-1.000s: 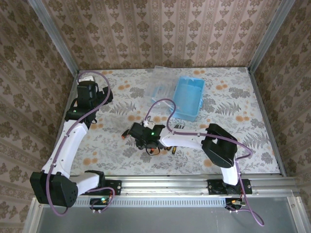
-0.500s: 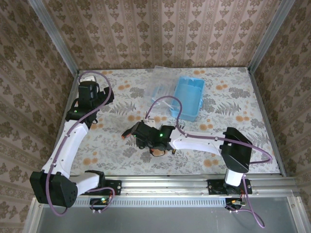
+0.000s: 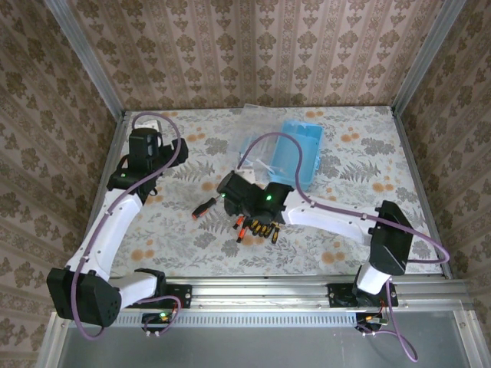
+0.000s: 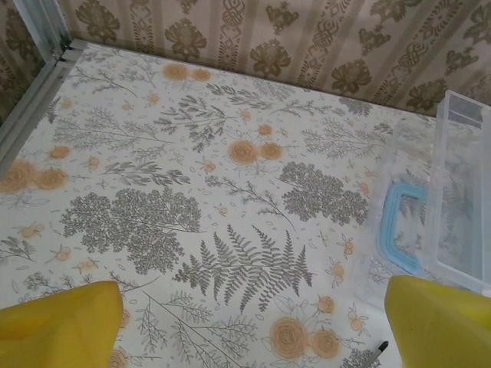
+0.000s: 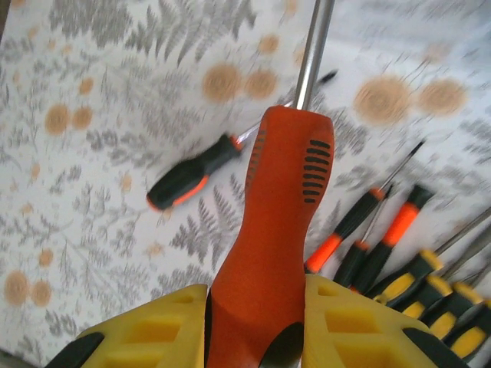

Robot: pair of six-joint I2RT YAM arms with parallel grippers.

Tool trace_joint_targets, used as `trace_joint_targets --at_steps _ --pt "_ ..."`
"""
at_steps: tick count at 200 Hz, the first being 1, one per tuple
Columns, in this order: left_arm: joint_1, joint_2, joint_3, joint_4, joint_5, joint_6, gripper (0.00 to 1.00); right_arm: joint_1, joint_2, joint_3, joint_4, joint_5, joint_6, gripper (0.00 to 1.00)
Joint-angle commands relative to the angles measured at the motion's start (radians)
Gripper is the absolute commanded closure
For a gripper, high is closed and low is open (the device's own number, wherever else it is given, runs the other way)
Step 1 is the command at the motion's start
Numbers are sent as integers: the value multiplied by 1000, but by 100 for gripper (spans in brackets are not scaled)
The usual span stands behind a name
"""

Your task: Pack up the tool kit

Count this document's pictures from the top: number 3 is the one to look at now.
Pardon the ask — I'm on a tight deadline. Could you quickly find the black orange handled screwdriver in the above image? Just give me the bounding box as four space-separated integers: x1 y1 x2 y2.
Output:
191 194 226 220

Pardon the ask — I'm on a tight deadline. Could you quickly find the light blue tool box base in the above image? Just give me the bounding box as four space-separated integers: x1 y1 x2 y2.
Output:
268 119 325 192

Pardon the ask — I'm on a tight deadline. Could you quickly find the clear tool box lid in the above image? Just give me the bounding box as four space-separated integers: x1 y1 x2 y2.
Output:
229 103 295 183

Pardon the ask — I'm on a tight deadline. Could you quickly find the grey metal shelf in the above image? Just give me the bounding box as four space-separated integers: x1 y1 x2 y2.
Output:
36 310 491 368

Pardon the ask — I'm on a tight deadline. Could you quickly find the small circuit board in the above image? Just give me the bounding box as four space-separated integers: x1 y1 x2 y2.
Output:
141 310 173 327
355 312 389 331

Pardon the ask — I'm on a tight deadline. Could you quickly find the aluminium side rail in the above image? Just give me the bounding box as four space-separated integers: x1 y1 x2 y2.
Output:
71 111 128 283
390 107 453 280

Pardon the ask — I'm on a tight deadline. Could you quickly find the long aluminium base rail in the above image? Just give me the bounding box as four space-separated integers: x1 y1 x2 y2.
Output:
55 278 471 312

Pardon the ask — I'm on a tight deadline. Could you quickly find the aluminium frame post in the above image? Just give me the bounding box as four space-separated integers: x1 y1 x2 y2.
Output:
44 0 127 116
391 0 470 114

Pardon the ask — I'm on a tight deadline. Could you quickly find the grey slotted cable duct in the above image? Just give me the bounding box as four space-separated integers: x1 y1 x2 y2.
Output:
68 312 360 327

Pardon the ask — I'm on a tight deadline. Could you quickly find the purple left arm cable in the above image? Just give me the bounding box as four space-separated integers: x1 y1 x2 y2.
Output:
72 112 183 341

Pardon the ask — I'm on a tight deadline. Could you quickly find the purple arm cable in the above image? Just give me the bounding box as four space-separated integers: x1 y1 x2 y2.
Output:
72 112 183 341
236 132 451 363

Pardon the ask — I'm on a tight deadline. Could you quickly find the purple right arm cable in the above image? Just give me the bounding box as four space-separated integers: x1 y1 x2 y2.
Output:
236 132 451 363

